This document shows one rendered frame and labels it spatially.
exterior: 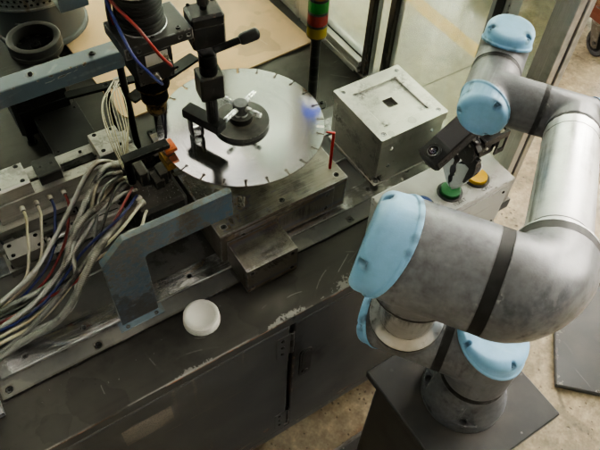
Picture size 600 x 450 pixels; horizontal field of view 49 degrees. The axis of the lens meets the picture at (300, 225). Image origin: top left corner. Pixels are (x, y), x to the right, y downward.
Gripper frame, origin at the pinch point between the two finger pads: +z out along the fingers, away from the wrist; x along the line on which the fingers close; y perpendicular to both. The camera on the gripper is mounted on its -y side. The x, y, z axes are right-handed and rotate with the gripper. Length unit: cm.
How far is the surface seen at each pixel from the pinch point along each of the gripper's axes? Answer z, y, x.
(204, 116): -8.9, -35.3, 31.3
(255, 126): -3.5, -25.8, 29.1
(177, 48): 17, -19, 83
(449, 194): 1.8, -0.3, -0.9
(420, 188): 2.8, -3.5, 3.6
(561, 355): 91, 53, -23
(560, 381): 91, 46, -29
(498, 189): 3.9, 10.5, -4.0
